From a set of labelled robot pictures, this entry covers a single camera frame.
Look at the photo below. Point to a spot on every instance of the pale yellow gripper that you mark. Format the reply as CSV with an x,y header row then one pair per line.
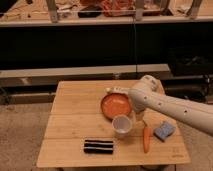
x,y
139,116

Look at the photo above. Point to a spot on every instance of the blue sponge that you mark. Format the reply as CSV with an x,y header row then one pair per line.
x,y
164,131

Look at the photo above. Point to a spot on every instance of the white tube package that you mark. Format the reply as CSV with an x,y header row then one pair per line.
x,y
120,90

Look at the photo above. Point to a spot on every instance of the black object on shelf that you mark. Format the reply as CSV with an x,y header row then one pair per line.
x,y
90,11

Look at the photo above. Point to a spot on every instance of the wooden table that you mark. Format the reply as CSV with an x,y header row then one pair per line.
x,y
76,116

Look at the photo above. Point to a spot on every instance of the orange ceramic bowl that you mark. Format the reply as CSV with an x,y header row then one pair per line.
x,y
115,104

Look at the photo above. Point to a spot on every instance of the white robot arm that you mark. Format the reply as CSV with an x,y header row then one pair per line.
x,y
144,95

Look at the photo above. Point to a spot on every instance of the red object on shelf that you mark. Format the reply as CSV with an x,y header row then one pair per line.
x,y
116,8

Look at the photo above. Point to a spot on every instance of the long wooden bench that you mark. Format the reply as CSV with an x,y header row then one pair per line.
x,y
51,76

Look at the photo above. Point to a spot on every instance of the orange carrot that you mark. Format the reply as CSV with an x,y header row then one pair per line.
x,y
146,137

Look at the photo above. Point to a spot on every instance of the white plastic cup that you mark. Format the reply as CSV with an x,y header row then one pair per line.
x,y
122,126

